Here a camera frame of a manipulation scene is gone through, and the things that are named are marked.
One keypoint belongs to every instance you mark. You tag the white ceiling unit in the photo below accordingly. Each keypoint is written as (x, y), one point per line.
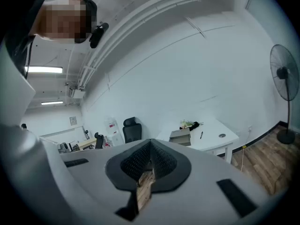
(77, 93)

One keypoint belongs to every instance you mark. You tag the white desk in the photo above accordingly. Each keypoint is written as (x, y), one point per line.
(211, 135)

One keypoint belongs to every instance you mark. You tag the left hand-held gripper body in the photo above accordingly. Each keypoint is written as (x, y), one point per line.
(16, 95)

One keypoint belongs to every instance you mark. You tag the white wall socket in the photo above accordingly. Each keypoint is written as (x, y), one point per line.
(249, 128)

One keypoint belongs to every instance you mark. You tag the black mesh office chair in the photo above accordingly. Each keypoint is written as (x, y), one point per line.
(132, 131)

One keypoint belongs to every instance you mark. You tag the black head-worn camera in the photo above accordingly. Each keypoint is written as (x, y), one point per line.
(97, 35)

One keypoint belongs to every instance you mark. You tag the flower bouquet on black wrap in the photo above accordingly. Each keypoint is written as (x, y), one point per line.
(195, 126)

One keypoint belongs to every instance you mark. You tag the water dispenser with red labels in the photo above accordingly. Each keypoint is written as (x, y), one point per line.
(113, 132)

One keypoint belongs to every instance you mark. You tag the cardboard box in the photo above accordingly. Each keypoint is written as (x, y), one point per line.
(180, 137)

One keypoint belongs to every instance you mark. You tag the wooden desk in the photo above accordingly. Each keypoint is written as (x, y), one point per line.
(85, 144)

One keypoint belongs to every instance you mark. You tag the black standing fan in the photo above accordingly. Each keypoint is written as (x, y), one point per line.
(284, 74)

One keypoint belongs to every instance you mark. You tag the white ceiling pipes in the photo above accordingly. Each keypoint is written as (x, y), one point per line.
(140, 17)

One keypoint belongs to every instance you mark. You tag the ceiling light panel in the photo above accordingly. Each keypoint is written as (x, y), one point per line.
(43, 69)
(52, 102)

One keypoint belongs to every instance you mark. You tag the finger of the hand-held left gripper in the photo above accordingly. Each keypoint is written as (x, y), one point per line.
(30, 167)

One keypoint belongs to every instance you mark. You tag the person's black clothing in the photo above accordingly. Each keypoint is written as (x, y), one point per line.
(16, 32)

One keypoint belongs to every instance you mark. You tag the gray wall panel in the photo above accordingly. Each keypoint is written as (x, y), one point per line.
(73, 120)

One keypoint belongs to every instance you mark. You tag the artificial flower bunch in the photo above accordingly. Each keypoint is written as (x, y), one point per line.
(185, 123)

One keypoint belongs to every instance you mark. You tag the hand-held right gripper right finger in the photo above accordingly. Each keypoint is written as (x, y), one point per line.
(211, 172)

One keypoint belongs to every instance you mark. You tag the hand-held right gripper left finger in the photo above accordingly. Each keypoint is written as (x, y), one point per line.
(93, 179)

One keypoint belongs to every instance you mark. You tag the person's head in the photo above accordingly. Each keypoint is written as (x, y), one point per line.
(63, 20)

